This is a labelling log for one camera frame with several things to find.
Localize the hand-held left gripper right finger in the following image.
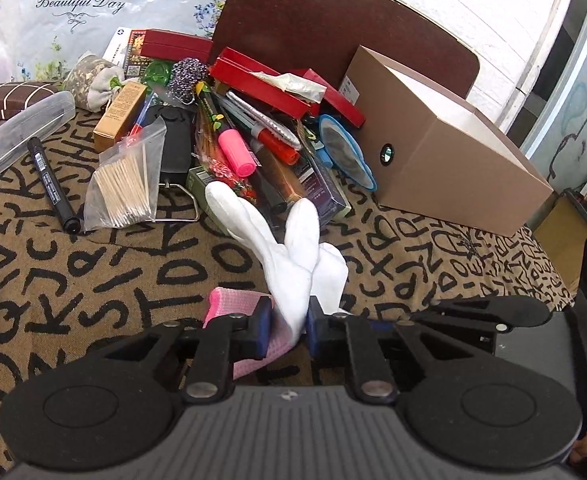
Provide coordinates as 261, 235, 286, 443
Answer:
306, 296, 495, 406

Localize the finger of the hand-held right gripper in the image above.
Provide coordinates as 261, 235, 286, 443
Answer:
410, 294, 554, 333

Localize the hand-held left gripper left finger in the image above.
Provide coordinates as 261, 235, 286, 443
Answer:
90, 296, 275, 406

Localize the white sock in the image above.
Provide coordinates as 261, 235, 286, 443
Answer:
205, 181, 350, 347

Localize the desktop with letter-print cloth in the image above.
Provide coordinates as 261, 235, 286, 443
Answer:
0, 85, 577, 480

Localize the cardboard box on floor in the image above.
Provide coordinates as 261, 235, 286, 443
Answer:
532, 165, 587, 286

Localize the dark purple box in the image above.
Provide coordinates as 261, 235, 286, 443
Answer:
293, 147, 353, 227

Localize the brown glossy box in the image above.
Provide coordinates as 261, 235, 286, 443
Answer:
252, 144, 310, 207

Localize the tan cardboard box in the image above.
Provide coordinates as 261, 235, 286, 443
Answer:
337, 45, 555, 239

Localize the green small box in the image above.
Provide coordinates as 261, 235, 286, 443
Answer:
185, 165, 234, 222

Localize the pink highlighter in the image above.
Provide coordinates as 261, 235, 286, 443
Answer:
216, 128, 255, 177

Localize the red marker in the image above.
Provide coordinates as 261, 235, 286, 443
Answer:
250, 124, 302, 166

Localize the blue-rimmed round mirror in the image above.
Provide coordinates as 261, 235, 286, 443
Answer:
317, 113, 377, 192

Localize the pink highlighter pen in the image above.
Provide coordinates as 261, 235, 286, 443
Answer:
192, 109, 260, 202

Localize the bag of cotton swabs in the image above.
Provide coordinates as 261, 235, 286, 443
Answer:
82, 120, 168, 234

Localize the silver glitter pen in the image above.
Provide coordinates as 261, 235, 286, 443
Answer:
225, 90, 305, 151

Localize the red box lid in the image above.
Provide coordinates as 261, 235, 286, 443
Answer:
287, 67, 367, 129

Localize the white tissue packet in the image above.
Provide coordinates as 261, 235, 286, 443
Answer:
249, 72, 327, 104

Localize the red open box tray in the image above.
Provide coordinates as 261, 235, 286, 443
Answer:
208, 47, 325, 119

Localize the gold slim box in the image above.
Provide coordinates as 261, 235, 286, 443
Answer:
92, 79, 149, 154

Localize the purple glitter scrubber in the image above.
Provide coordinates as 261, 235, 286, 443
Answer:
170, 57, 210, 107

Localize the black marker pen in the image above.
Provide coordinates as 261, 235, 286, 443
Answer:
26, 135, 82, 234

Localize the green glass ornament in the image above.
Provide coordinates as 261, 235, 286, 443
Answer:
142, 58, 175, 93

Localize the red closed gift box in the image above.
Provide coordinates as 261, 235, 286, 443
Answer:
142, 28, 215, 64

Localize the dark brown wooden board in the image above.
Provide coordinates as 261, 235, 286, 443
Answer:
212, 0, 482, 102

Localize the clear plastic pencil case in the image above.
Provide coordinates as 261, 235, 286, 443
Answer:
0, 91, 77, 189

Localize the white printed leaflet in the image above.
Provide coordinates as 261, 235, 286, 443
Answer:
104, 27, 147, 79

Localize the brown striped glasses case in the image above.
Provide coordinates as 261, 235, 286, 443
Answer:
0, 81, 62, 121

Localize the floral plastic bag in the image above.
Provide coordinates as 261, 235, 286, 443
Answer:
0, 0, 246, 87

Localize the black clip with wire handle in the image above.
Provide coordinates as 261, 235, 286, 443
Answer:
140, 104, 202, 224

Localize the camouflage drawstring pouch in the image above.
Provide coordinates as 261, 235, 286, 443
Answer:
62, 51, 125, 112

